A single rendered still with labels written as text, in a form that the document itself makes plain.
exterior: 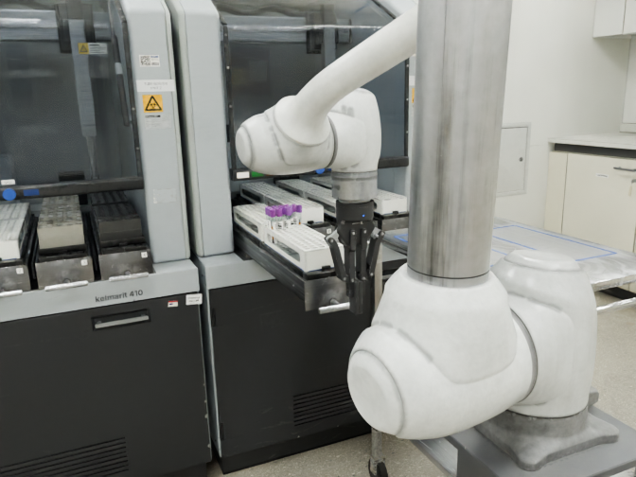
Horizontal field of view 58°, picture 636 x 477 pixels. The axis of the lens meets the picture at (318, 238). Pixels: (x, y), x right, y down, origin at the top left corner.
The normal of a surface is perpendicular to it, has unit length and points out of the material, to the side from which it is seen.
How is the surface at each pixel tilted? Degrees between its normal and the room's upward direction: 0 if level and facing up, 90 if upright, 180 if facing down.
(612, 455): 0
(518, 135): 90
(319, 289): 90
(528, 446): 15
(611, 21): 90
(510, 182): 90
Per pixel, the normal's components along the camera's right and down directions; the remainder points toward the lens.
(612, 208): -0.92, 0.12
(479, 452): -0.03, -0.97
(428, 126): -0.78, 0.18
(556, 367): 0.50, 0.22
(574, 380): 0.30, 0.28
